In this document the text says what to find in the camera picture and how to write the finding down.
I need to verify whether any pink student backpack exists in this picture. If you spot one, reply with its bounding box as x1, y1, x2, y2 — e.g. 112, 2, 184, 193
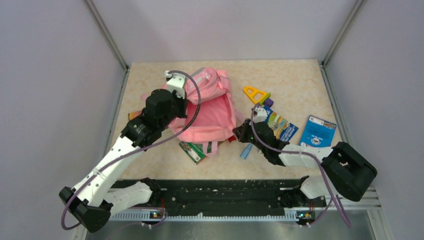
167, 67, 240, 144

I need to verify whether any blue back-cover book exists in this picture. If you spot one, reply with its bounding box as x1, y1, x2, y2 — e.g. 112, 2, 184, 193
299, 115, 337, 148

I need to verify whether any aluminium frame rail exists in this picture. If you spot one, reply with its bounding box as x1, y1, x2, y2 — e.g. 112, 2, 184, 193
82, 0, 129, 72

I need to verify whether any yellow toy triangle block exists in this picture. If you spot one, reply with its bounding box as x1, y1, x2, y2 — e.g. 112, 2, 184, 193
243, 86, 271, 105

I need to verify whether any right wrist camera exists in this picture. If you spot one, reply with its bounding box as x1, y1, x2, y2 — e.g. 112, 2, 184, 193
252, 106, 270, 123

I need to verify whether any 91-Storey Treehouse book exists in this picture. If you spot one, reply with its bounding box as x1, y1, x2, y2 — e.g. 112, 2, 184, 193
263, 105, 299, 142

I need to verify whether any red black stamp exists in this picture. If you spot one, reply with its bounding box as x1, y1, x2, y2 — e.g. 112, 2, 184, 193
227, 135, 237, 143

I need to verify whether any purple toy cube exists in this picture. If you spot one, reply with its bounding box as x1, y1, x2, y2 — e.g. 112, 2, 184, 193
263, 98, 274, 108

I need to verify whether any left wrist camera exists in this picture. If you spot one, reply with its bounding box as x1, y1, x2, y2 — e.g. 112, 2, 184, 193
164, 70, 187, 99

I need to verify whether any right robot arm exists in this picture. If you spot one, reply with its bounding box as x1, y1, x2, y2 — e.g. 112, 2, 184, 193
232, 118, 378, 206

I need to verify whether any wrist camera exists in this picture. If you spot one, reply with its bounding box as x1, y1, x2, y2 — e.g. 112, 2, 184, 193
164, 70, 187, 99
252, 106, 270, 123

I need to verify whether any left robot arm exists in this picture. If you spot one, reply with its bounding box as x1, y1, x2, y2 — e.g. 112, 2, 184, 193
58, 88, 189, 233

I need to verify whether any green picture book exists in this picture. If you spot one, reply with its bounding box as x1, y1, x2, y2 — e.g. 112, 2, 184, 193
178, 141, 223, 165

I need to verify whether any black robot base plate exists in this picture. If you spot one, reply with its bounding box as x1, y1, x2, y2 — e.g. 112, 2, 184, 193
129, 177, 327, 210

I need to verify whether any Jane Eyre book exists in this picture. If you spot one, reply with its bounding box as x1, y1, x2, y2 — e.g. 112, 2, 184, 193
128, 110, 142, 121

